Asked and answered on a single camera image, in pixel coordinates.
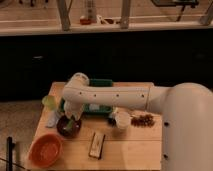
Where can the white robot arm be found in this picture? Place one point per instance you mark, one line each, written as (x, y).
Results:
(186, 110)

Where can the white crumpled cloth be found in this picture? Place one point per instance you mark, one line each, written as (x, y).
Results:
(53, 118)

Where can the dark purple bowl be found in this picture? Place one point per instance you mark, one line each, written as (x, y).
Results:
(69, 134)

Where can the small wooden box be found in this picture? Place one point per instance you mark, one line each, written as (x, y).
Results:
(96, 145)

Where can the green dish rack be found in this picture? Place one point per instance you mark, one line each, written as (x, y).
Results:
(92, 109)

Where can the black stand post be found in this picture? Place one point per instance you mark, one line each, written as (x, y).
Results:
(9, 154)

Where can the red bowl on shelf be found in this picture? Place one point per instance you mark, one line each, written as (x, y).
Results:
(85, 21)

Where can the white cup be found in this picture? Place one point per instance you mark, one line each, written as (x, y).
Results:
(123, 120)

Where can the green pepper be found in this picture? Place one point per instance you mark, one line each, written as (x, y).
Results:
(69, 125)

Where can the light green cup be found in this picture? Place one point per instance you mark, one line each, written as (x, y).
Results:
(49, 102)

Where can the orange bowl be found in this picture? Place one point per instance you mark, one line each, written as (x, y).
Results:
(46, 150)

